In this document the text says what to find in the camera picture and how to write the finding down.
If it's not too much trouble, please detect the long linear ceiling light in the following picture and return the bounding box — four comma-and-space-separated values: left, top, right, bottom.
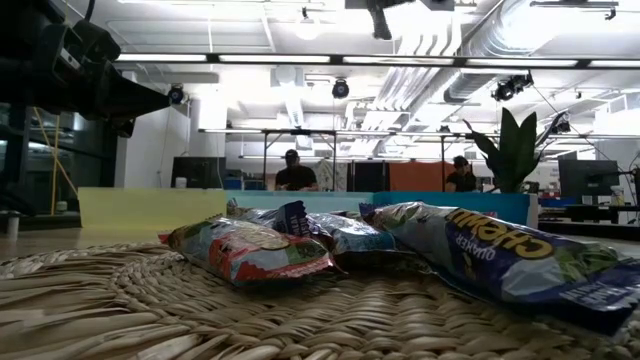
114, 51, 640, 70

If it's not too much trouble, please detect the teal plastic bin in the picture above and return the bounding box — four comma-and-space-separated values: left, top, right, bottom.
224, 189, 376, 217

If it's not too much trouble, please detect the green plant in white pot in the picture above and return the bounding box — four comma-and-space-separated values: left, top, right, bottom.
462, 106, 557, 230

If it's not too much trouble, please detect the black ceiling-hung camera cluster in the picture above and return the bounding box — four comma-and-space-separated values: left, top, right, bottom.
491, 71, 535, 103

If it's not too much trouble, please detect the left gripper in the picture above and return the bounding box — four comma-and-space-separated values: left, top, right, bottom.
29, 62, 171, 139

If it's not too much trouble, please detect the black partition panel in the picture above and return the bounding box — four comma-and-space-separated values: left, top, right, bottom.
349, 160, 391, 193

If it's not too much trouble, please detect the black computer monitor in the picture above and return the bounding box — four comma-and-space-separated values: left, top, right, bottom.
558, 159, 621, 205

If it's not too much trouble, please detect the person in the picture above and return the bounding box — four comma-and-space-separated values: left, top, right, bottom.
444, 155, 479, 194
274, 148, 320, 193

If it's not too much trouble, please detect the chocolate chip Chewy granola bar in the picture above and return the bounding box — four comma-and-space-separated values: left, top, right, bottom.
158, 213, 346, 289

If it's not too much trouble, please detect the yellow plastic bin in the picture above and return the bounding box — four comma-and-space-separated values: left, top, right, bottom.
78, 187, 229, 234

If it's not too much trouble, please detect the blue plastic bin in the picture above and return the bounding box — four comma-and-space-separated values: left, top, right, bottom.
372, 191, 532, 227

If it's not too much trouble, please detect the dark background desk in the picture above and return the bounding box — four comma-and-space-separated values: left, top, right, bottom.
537, 202, 640, 242

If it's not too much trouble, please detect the oatmeal raisin Chewy granola bar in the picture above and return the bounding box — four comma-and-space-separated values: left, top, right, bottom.
272, 199, 434, 275
358, 200, 640, 337

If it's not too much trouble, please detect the round woven wicker basket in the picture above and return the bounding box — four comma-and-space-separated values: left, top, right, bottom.
0, 241, 640, 360

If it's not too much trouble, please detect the orange partition panel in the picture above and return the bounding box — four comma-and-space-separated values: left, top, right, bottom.
388, 160, 457, 193

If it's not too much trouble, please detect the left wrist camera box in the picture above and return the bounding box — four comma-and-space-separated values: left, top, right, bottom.
34, 18, 122, 71

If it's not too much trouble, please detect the white cylindrical post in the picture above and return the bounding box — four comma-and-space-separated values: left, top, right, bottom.
4, 209, 22, 240

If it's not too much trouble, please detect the round white pendant lamp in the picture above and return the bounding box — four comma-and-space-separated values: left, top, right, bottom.
293, 5, 322, 42

